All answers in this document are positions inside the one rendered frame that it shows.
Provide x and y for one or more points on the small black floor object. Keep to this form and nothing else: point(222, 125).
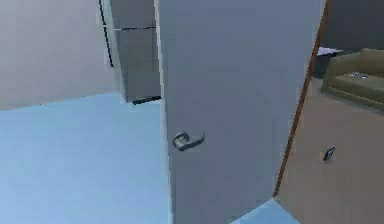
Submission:
point(329, 153)

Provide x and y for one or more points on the grey room door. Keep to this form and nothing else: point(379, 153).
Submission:
point(233, 100)

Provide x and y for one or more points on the olive green sofa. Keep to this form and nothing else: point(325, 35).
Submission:
point(358, 80)

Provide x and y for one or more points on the grey tall cupboard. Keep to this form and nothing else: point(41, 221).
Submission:
point(136, 56)

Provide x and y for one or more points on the brown wooden door frame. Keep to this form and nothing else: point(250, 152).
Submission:
point(301, 100)

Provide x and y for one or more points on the dark side table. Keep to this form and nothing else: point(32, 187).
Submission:
point(322, 61)

